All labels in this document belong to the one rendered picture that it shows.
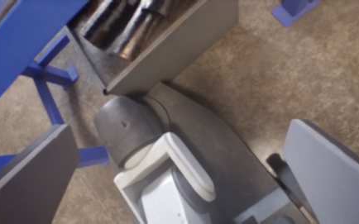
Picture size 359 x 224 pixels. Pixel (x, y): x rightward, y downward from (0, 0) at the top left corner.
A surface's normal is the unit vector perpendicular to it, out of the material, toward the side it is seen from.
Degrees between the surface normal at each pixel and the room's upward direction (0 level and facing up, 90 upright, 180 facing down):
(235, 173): 0
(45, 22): 90
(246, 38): 0
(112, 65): 0
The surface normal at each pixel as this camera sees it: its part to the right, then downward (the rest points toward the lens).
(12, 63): 0.55, 0.80
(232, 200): -0.29, -0.09
